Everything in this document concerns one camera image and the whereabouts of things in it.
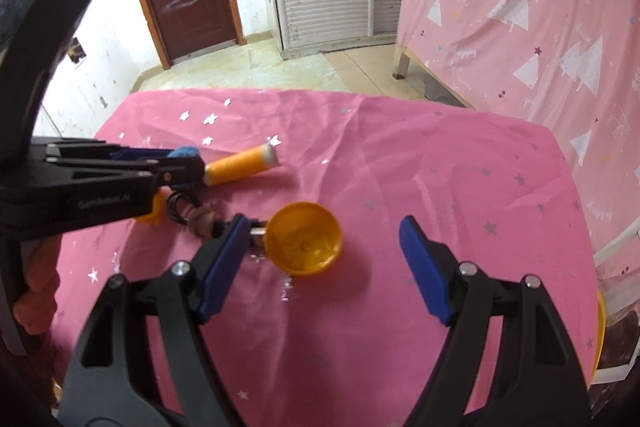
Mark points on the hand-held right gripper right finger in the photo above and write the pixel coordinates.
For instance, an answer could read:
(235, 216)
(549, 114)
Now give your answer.
(425, 267)

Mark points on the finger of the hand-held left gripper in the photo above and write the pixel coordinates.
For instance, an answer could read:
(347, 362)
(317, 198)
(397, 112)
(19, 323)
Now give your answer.
(180, 172)
(140, 154)

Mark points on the person's left hand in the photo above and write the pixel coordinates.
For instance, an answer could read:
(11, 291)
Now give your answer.
(40, 292)

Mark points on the orange plastic bowl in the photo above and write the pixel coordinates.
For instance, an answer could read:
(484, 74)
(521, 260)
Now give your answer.
(305, 242)

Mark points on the orange thread spool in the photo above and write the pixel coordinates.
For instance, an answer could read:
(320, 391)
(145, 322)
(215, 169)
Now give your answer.
(240, 164)

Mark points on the brown tufted leather sofa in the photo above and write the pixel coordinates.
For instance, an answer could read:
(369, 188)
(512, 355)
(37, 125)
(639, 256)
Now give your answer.
(622, 337)

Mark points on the small orange plastic piece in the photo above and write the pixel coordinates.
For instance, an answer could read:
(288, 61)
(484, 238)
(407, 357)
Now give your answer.
(152, 209)

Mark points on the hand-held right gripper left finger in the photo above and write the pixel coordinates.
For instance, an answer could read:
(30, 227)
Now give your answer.
(220, 267)

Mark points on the pink starry tablecloth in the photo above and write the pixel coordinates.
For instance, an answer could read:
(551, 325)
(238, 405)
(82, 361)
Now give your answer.
(400, 157)

